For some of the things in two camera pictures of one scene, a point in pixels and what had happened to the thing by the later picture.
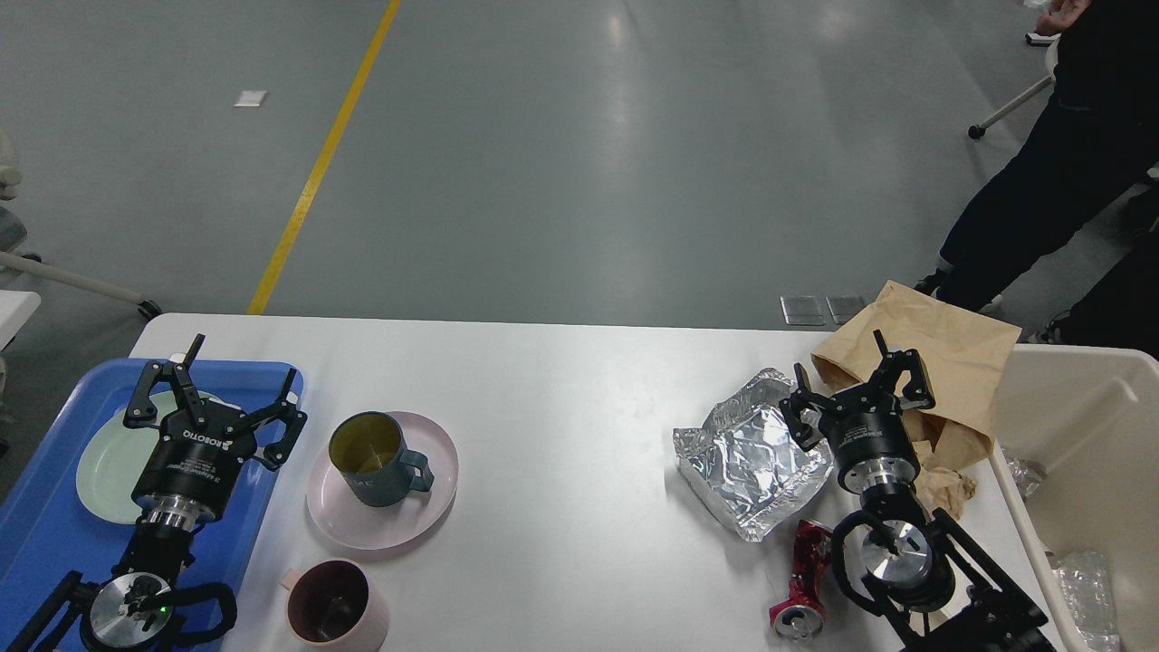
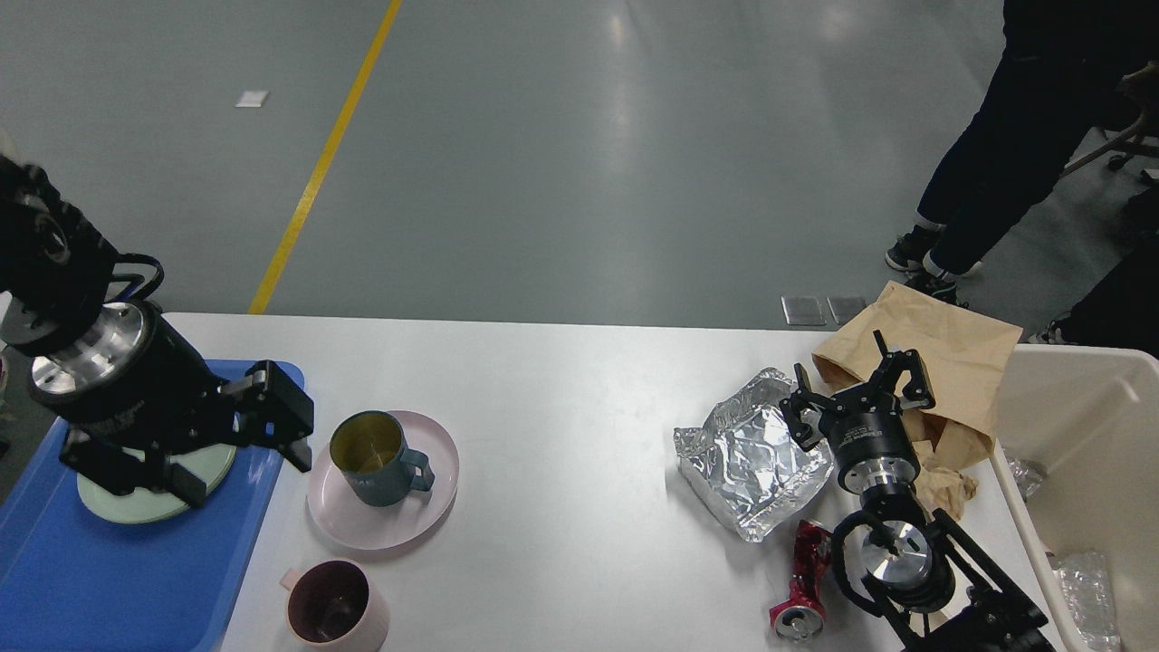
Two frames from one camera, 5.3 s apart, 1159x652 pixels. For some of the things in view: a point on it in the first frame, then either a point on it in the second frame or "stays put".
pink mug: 333,606 stays put
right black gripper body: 869,440 stays put
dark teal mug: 368,451 stays put
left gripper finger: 142,410 -> 119,471
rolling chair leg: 978,131 -> 1134,141
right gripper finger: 802,409 stays put
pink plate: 338,514 stays put
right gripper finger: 916,394 stays put
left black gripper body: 190,470 -> 138,384
